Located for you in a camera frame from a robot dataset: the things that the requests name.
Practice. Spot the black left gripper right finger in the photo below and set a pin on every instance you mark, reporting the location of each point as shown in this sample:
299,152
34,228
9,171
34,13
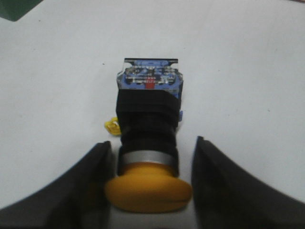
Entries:
228,197

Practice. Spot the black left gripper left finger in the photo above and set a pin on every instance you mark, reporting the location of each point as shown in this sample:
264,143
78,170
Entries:
76,200

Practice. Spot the yellow push button switch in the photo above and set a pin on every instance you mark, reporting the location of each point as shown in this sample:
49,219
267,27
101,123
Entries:
148,112

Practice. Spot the left green wooden cube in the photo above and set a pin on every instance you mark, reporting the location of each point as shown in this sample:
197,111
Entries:
13,10

